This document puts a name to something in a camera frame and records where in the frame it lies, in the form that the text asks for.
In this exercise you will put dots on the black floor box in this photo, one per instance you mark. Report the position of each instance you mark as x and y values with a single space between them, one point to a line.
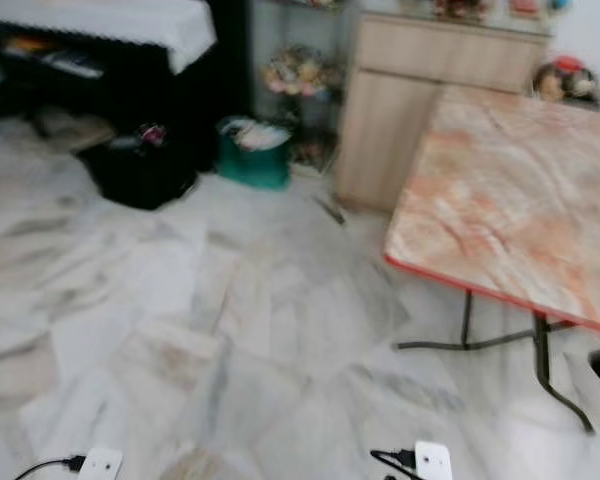
140 180

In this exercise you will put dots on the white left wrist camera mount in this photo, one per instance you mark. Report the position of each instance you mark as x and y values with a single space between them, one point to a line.
100 465

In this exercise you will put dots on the artificial flower bouquet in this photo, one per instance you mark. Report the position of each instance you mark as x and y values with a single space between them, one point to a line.
300 72

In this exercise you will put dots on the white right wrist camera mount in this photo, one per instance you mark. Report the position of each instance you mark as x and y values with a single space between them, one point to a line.
432 462

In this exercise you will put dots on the glass display cabinet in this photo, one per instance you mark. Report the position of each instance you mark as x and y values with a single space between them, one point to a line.
270 25

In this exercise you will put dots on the marble-top folding table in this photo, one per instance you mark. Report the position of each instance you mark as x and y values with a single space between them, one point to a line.
510 200

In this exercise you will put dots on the black upright piano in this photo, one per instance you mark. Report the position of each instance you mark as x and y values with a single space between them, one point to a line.
170 100

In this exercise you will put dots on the light wooden cabinet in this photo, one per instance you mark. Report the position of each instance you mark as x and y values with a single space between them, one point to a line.
410 115

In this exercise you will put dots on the green basket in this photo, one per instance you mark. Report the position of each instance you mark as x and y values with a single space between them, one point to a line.
255 165

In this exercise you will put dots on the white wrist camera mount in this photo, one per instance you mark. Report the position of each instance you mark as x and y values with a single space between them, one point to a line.
432 462
100 465

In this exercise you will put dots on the white lace cloth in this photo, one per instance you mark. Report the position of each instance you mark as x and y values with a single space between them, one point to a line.
100 22

